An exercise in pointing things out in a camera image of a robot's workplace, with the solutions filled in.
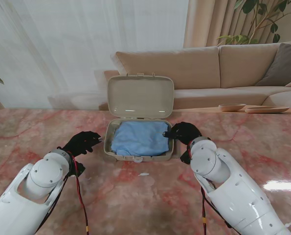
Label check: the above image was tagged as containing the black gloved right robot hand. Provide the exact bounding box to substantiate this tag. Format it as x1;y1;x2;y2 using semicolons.
161;121;204;145

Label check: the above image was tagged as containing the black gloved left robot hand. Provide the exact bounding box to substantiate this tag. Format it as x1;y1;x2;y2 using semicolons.
62;131;104;156

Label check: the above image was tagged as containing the light blue shirt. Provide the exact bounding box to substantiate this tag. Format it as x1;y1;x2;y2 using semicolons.
110;120;170;157

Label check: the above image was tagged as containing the beige hard-shell suitcase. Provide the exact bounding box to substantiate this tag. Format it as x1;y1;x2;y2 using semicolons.
103;72;181;164

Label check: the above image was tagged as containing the round wooden bowl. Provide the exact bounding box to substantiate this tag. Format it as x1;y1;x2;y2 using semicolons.
218;103;246;112

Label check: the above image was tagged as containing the beige fabric sofa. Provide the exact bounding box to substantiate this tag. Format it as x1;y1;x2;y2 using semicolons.
98;40;291;111

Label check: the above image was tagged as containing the long shallow wooden tray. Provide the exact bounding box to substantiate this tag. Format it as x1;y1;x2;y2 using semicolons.
245;106;290;114

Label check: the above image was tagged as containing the white sheer curtain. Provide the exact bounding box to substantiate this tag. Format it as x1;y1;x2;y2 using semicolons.
0;0;189;108

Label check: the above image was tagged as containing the beige curtain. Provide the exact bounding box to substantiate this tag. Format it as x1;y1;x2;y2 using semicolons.
183;0;291;48

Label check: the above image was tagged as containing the grey sofa cushion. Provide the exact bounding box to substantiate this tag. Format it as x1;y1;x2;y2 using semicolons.
255;43;291;87

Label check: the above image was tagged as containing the tall green leafy plant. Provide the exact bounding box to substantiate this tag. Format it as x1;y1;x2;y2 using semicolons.
217;0;291;45

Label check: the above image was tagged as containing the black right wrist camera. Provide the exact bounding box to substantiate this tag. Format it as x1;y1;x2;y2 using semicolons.
180;149;194;164

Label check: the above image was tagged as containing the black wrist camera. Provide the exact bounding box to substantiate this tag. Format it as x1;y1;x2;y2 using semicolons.
70;162;86;177
180;149;194;164

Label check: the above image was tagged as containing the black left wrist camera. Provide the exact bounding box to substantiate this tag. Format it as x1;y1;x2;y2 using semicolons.
70;162;86;177

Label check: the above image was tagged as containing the red black left arm cable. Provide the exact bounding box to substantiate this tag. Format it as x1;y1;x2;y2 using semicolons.
34;151;90;235

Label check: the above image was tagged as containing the red black arm cable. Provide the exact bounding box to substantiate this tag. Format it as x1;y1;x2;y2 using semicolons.
34;151;90;235
187;141;233;235

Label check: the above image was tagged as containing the red black right arm cable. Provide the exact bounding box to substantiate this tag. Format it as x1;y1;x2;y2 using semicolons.
187;141;233;235

